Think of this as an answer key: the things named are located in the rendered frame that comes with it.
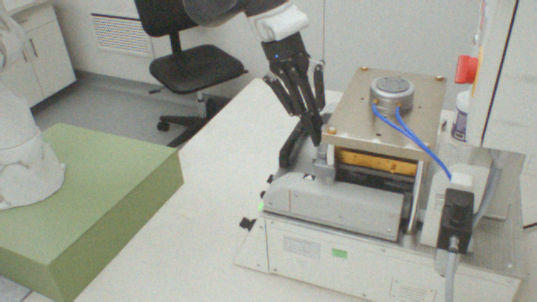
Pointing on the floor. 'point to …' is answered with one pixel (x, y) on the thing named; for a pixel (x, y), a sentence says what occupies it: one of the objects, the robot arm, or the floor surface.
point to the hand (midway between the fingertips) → (314, 128)
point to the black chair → (185, 64)
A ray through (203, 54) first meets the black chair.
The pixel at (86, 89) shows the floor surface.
